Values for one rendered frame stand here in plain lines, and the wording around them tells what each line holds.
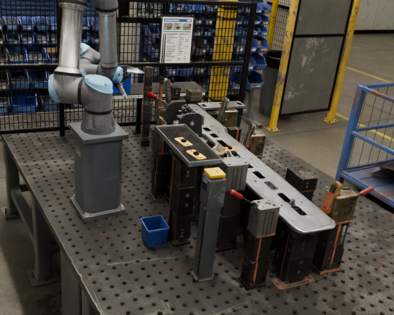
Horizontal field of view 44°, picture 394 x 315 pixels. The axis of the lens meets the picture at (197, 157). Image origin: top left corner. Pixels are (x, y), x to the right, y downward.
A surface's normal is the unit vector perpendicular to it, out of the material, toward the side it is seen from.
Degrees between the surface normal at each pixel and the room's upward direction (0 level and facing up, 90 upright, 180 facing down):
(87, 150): 90
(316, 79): 90
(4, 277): 0
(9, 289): 0
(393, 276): 0
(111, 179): 90
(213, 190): 90
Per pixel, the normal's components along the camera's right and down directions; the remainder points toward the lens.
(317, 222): 0.09, -0.91
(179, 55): 0.40, 0.42
